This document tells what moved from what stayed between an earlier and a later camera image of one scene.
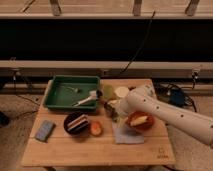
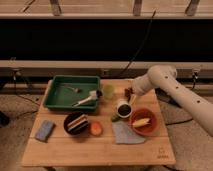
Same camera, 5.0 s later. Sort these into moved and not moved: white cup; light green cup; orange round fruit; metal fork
Moved: white cup
Not moved: light green cup; orange round fruit; metal fork
